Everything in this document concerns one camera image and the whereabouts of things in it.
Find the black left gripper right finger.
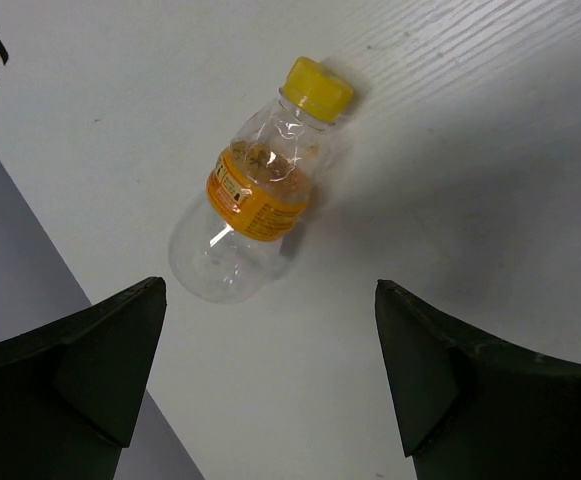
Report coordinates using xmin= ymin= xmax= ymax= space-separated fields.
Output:
xmin=375 ymin=280 xmax=581 ymax=479

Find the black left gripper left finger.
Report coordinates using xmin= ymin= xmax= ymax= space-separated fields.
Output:
xmin=0 ymin=277 xmax=166 ymax=479

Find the yellow label clear bottle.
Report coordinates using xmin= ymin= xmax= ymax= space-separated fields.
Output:
xmin=168 ymin=56 xmax=355 ymax=304

